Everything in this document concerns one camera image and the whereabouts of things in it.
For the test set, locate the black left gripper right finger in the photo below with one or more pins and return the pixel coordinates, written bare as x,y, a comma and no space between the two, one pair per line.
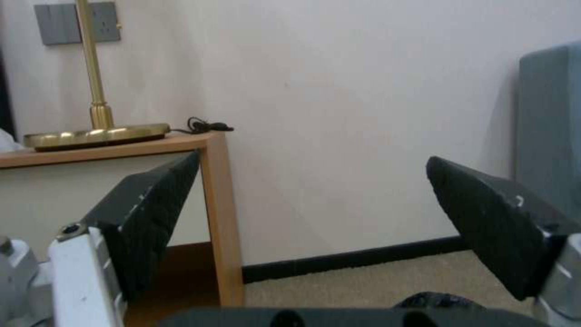
481,224

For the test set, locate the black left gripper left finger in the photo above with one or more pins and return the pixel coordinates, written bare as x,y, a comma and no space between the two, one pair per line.
150,211

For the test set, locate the grey wall switch panel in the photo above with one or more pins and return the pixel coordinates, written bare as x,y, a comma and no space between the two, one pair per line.
59,22

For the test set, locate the black trash bag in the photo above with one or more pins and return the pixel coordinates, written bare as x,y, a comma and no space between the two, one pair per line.
440,299

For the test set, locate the wooden bedside table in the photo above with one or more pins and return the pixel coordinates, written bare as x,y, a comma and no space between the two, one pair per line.
213,204

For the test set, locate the grey upholstered headboard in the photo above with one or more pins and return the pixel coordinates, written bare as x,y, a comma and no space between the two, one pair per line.
551,122

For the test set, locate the brass table lamp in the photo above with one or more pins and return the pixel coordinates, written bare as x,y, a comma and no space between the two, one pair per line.
93,102

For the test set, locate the white bedding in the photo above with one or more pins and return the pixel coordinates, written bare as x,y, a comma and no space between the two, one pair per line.
8,141

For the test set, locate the black baseboard strip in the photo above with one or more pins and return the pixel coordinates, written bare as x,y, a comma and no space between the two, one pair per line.
354,257

